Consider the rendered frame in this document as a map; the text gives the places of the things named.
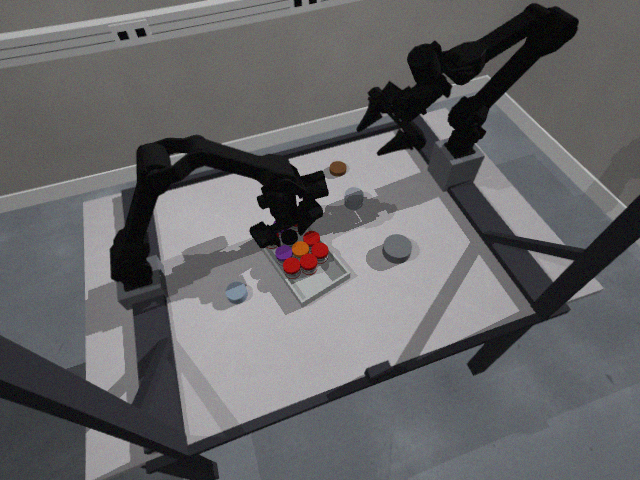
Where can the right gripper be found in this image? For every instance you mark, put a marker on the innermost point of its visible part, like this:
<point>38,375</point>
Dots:
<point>413,135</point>

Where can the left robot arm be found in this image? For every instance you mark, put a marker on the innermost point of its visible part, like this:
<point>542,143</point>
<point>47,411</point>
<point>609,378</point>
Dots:
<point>274,172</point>

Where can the orange jar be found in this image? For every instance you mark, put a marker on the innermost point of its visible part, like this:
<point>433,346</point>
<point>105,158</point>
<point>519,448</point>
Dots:
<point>299,249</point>

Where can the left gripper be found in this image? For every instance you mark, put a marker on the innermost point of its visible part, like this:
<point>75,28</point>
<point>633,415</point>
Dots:
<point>265,235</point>

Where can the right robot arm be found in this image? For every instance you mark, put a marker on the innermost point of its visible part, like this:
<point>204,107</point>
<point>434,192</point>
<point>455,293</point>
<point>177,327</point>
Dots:
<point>467,60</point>

